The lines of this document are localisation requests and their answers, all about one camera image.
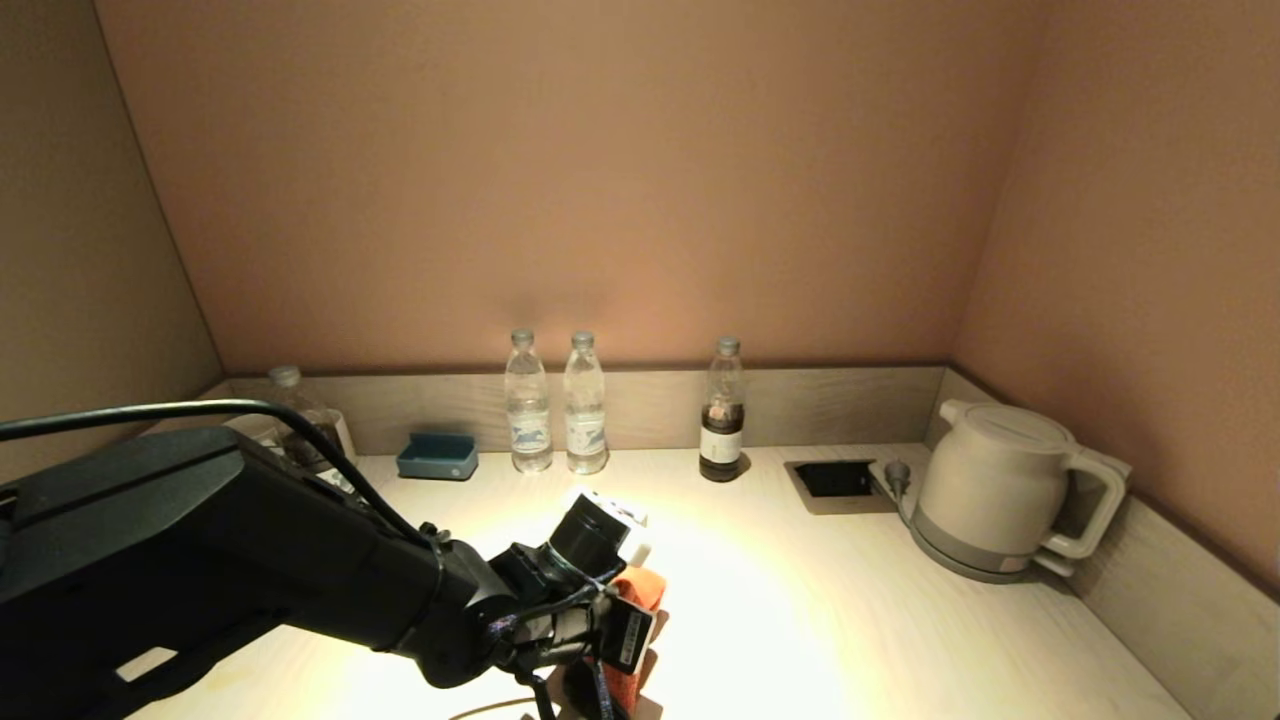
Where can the small blue tray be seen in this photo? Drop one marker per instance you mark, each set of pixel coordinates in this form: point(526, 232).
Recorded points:
point(438, 460)

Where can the clear water bottle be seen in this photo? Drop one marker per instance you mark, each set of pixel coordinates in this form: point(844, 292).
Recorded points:
point(586, 418)
point(529, 418)

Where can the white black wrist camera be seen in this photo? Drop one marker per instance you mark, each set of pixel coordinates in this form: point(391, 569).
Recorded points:
point(595, 530)

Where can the white electric kettle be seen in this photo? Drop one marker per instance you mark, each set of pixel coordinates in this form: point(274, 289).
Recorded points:
point(990, 480)

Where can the small dark drink bottle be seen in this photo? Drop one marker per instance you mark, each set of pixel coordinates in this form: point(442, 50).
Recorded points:
point(722, 438)

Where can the large dark drink bottle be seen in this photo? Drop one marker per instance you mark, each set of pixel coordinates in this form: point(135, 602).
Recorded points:
point(295, 410)

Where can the grey kettle base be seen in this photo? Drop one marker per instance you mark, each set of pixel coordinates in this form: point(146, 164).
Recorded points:
point(950, 560)

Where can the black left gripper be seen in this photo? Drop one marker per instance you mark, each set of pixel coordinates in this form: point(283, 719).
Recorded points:
point(560, 620)

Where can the grey power plug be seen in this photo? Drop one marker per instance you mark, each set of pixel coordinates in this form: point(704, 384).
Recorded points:
point(897, 477)

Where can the recessed black socket box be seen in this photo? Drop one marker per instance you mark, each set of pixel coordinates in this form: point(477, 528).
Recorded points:
point(838, 482)

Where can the white ceramic cup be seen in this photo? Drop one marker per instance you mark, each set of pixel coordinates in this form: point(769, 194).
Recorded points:
point(255, 428)

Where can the orange microfibre cloth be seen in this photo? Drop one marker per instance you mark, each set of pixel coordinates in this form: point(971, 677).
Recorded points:
point(640, 585)

